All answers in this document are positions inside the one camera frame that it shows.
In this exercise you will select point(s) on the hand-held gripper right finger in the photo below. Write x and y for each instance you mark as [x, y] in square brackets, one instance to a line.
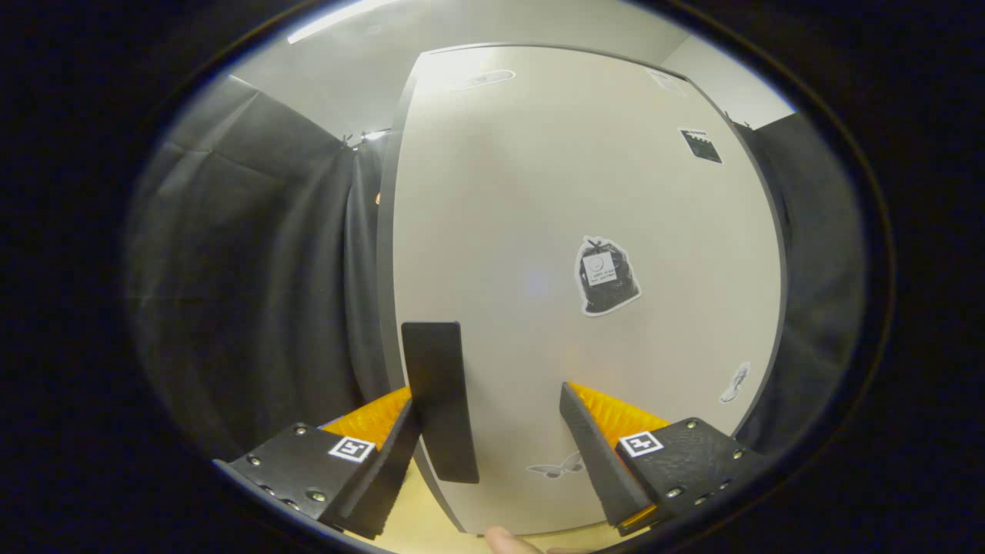
[600, 462]

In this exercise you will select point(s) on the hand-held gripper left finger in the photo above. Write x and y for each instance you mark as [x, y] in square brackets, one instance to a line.
[385, 477]

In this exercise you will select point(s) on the grey shoe cabinet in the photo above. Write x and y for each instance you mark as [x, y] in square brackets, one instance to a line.
[385, 269]

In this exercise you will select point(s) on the white shoe cabinet door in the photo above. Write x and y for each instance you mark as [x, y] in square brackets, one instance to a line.
[523, 192]

